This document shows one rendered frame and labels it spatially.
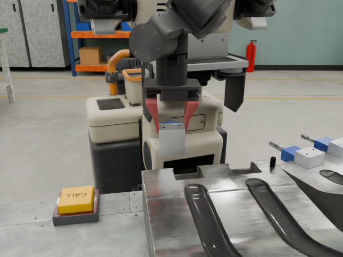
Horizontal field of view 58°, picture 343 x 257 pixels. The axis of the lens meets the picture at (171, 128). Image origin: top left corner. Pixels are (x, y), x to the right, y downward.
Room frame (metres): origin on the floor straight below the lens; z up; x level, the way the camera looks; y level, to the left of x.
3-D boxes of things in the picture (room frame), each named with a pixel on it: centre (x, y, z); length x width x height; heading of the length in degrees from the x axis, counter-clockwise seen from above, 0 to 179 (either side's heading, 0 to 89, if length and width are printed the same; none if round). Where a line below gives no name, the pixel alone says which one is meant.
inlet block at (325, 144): (0.68, -0.37, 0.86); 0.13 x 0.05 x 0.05; 27
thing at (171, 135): (0.60, 0.00, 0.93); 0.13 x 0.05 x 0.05; 3
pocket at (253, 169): (0.51, -0.14, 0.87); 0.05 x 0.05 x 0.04; 10
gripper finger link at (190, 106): (0.56, -0.01, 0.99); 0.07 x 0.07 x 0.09; 3
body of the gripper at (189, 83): (0.56, 0.00, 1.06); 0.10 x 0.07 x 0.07; 93
